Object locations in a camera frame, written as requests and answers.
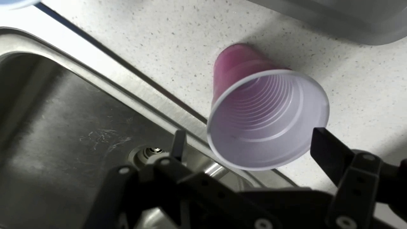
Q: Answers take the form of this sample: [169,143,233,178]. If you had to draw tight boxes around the purple plastic cup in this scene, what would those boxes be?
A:
[206,42,330,171]

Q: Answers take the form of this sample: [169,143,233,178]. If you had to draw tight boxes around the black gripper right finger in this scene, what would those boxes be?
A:
[309,126,407,229]

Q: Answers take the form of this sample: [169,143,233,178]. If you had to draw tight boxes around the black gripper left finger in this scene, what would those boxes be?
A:
[81,128,272,229]

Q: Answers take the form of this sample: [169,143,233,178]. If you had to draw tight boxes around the stainless steel double sink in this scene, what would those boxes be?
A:
[0,26,299,229]

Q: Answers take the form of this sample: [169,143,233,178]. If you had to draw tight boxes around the grey plastic tray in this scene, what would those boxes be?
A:
[248,0,407,45]

